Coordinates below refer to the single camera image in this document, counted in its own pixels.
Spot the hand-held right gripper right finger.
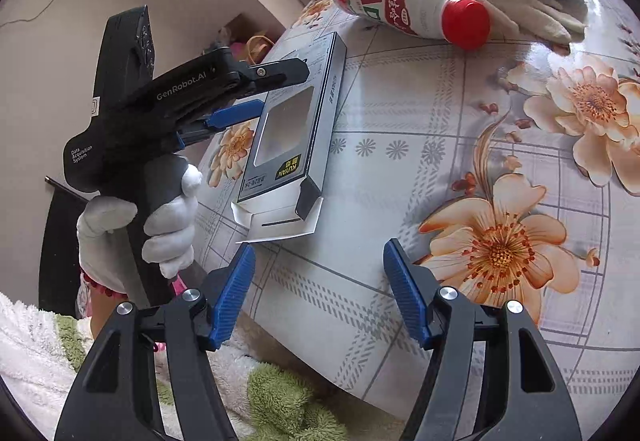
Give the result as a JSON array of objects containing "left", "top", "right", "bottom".
[{"left": 383, "top": 238, "right": 584, "bottom": 441}]

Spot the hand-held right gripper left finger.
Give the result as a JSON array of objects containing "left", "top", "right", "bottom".
[{"left": 54, "top": 243, "right": 257, "bottom": 441}]

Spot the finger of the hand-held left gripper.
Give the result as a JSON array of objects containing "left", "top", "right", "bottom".
[
  {"left": 235, "top": 58, "right": 310, "bottom": 97},
  {"left": 175, "top": 98, "right": 266, "bottom": 147}
]

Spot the grey window box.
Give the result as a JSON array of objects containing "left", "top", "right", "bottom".
[{"left": 232, "top": 32, "right": 348, "bottom": 244}]

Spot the person's left forearm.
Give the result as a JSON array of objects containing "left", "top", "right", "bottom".
[{"left": 80, "top": 271, "right": 129, "bottom": 343}]

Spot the person's left hand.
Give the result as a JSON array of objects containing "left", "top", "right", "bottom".
[{"left": 76, "top": 165, "right": 204, "bottom": 295}]

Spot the tan gift bag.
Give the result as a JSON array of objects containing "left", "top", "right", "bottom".
[{"left": 244, "top": 35, "right": 277, "bottom": 68}]

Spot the floral tablecloth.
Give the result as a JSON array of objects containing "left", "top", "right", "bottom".
[{"left": 192, "top": 0, "right": 640, "bottom": 427}]

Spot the white bottle red cap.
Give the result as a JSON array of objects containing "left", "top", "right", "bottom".
[{"left": 331, "top": 0, "right": 492, "bottom": 52}]

